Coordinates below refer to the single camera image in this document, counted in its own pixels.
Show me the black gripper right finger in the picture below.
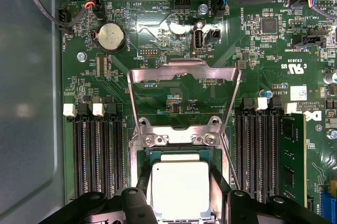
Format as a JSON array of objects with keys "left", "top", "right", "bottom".
[{"left": 210, "top": 168, "right": 333, "bottom": 224}]

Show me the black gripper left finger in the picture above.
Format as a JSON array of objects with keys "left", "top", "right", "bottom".
[{"left": 51, "top": 165, "right": 161, "bottom": 224}]

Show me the silver CPU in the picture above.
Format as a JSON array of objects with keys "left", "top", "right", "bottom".
[{"left": 146, "top": 150, "right": 213, "bottom": 222}]

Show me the thin wire locking lever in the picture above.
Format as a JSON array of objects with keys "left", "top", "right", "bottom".
[{"left": 221, "top": 133, "right": 242, "bottom": 191}]

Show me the metal socket cover frame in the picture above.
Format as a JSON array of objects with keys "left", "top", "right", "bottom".
[{"left": 127, "top": 59, "right": 243, "bottom": 138}]

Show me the metal CPU socket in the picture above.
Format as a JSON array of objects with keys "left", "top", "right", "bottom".
[{"left": 128, "top": 117, "right": 225, "bottom": 224}]

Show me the blue expansion slot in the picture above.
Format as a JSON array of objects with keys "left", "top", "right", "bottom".
[{"left": 320, "top": 189, "right": 337, "bottom": 224}]

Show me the green RAM stick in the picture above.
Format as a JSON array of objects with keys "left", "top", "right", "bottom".
[{"left": 280, "top": 112, "right": 308, "bottom": 204}]

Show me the green motherboard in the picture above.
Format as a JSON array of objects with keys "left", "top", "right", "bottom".
[{"left": 61, "top": 0, "right": 337, "bottom": 224}]

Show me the open PC case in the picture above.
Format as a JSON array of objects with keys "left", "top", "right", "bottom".
[{"left": 0, "top": 0, "right": 337, "bottom": 224}]

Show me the silver coin battery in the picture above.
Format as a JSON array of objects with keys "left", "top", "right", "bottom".
[{"left": 98, "top": 22, "right": 127, "bottom": 53}]

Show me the internal USB port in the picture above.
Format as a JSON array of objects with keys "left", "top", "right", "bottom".
[{"left": 190, "top": 21, "right": 206, "bottom": 56}]

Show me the thin grey fan wire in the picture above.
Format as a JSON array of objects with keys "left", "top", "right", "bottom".
[{"left": 22, "top": 0, "right": 73, "bottom": 36}]

